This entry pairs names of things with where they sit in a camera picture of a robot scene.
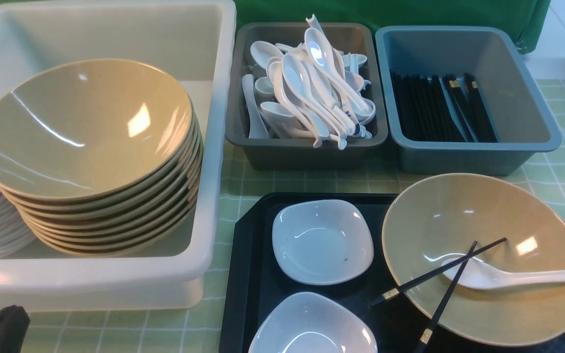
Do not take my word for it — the green fabric backdrop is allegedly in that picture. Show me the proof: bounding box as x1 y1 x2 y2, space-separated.
0 0 552 54

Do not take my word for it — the blue-grey plastic chopstick bin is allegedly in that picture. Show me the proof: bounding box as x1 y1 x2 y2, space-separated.
375 26 562 175

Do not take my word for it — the white square side dish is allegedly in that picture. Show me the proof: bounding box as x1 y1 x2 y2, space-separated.
272 199 374 286

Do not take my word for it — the grey plastic spoon bin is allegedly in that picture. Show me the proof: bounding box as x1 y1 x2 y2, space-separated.
226 22 389 170

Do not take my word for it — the black plastic serving tray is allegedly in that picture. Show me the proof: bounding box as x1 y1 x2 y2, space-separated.
219 192 565 353

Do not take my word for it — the white ceramic soup spoon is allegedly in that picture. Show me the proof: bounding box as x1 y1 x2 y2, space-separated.
458 258 565 290

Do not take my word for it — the large white plastic tub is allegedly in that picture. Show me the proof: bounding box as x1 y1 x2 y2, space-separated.
0 0 237 312

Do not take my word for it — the white square front dish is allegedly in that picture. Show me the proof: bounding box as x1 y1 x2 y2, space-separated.
248 291 378 353

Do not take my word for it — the stack of beige bowls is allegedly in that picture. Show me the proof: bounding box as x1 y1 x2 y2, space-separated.
0 58 204 257

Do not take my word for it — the beige noodle bowl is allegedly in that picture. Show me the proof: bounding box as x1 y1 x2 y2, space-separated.
382 174 565 347

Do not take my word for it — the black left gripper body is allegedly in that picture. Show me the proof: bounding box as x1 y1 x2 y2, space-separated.
0 305 30 353

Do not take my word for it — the bundle of black chopsticks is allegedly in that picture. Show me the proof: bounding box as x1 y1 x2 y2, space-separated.
390 70 500 143

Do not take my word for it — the pile of white soup spoons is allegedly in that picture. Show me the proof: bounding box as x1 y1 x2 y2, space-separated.
240 14 376 150

